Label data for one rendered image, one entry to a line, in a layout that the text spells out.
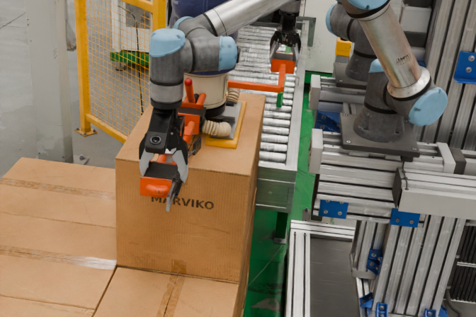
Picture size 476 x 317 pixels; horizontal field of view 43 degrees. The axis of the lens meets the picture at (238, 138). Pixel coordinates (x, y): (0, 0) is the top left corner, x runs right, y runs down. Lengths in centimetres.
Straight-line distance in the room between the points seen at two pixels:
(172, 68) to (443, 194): 89
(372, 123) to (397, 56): 31
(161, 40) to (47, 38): 204
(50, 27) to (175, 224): 167
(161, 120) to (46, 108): 215
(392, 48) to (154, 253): 97
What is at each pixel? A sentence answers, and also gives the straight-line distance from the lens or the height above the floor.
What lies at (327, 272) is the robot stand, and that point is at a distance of 262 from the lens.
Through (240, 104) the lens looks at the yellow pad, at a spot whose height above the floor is 97.
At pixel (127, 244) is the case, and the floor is 64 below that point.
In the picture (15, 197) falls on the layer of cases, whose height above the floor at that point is 54.
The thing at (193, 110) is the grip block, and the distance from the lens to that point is 176.
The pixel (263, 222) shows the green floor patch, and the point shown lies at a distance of 321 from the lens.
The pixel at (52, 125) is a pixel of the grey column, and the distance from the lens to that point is 349.
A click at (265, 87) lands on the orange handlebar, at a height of 108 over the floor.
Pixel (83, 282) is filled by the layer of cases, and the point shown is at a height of 54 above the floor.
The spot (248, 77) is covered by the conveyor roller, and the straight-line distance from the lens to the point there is 354.
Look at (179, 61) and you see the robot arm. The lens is 131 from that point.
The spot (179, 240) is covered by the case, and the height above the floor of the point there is 68.
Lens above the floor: 182
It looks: 27 degrees down
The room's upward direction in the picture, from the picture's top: 5 degrees clockwise
